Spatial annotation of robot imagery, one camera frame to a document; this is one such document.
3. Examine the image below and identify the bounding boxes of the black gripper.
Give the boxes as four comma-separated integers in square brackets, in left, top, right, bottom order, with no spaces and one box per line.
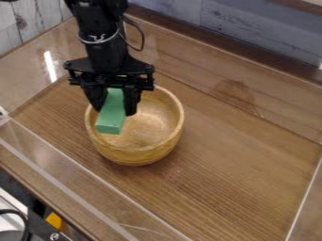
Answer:
[61,39,156,117]

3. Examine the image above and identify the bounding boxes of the green rectangular block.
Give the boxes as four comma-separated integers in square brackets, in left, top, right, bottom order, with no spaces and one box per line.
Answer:
[95,88,125,135]

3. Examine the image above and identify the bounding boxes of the brown wooden bowl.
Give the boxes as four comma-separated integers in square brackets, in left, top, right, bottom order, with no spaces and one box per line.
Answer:
[84,86,184,166]

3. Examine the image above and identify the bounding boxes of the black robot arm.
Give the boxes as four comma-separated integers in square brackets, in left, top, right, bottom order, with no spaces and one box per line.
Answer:
[63,0,155,116]

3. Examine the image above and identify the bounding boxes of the yellow and black device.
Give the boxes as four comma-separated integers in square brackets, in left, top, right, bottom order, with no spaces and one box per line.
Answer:
[45,212,75,241]

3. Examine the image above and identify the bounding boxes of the clear acrylic tray wall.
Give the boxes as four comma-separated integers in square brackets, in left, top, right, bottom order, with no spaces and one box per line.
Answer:
[0,115,192,241]

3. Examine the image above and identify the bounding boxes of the black cable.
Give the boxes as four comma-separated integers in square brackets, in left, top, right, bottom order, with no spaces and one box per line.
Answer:
[0,208,32,241]

